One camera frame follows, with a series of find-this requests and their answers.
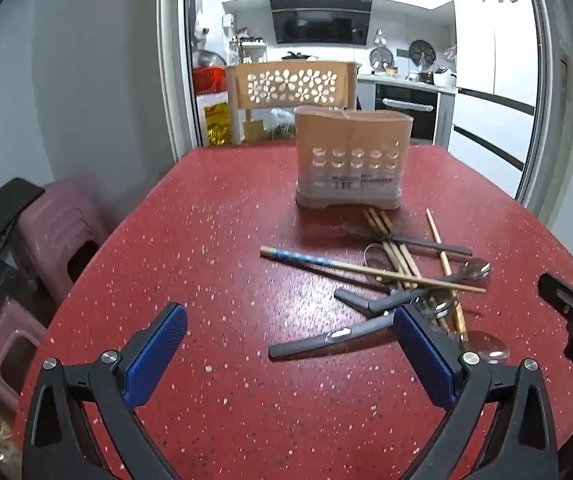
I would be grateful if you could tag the blue-patterned chopstick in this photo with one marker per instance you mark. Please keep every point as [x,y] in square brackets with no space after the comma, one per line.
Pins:
[296,257]

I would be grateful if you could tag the beige plastic utensil holder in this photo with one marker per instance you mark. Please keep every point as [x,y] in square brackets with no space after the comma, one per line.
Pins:
[351,130]

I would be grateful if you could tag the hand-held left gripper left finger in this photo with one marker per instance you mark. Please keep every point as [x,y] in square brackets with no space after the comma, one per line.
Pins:
[156,355]

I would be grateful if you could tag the grey door frame post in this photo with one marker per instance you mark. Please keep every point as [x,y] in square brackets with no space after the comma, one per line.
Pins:
[176,60]
[549,85]

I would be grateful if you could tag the yellow bag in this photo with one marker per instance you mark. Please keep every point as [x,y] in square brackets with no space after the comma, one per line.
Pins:
[215,120]

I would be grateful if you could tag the white refrigerator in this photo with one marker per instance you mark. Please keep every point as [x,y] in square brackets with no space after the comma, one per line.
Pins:
[476,50]

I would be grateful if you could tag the wooden chopstick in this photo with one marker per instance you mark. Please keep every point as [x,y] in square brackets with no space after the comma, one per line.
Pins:
[373,225]
[439,245]
[390,225]
[380,225]

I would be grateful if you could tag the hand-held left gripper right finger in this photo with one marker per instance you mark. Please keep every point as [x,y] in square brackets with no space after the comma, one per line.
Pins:
[424,355]

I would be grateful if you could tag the red plastic basket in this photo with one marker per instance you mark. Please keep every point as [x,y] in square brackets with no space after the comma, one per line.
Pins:
[209,80]

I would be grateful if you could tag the black built-in oven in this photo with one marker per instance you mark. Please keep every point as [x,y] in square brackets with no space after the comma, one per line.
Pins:
[406,120]

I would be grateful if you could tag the black range hood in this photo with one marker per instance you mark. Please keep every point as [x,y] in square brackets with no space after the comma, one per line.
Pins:
[316,25]

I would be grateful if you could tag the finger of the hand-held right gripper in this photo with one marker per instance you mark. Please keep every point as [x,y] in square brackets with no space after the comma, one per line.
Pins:
[556,292]

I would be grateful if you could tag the white rice cooker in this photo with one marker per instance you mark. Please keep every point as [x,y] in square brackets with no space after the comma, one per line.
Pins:
[444,78]

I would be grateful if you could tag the clear plastic bag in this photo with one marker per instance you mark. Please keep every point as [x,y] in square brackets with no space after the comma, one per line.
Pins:
[281,122]

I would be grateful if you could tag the beige flower-cutout plastic stool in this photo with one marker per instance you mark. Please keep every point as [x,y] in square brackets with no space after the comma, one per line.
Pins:
[291,66]

